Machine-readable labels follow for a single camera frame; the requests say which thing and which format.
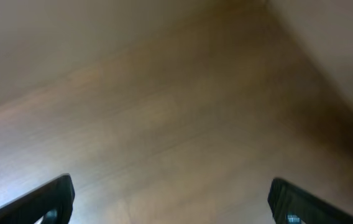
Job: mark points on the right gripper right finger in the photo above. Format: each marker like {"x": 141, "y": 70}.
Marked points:
{"x": 292, "y": 204}

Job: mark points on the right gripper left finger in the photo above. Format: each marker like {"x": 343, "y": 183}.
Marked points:
{"x": 52, "y": 202}

